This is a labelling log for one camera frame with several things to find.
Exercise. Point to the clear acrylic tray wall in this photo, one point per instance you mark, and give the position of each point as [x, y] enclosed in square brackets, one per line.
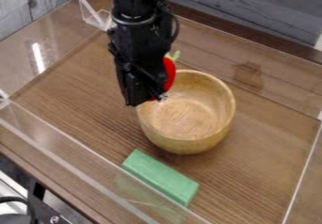
[103, 191]

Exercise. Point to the green rectangular block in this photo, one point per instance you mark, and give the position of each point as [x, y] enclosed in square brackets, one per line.
[176, 186]

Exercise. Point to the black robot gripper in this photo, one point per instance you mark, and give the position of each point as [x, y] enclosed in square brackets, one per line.
[140, 39]

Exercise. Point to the clear acrylic corner bracket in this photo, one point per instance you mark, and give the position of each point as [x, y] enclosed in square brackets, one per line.
[99, 19]

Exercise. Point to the red plush strawberry toy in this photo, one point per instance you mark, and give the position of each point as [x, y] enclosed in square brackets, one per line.
[163, 74]

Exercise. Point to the light wooden bowl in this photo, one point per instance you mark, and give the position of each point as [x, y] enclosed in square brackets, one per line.
[191, 121]

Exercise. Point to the black metal table leg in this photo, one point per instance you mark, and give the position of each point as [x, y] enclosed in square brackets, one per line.
[45, 214]

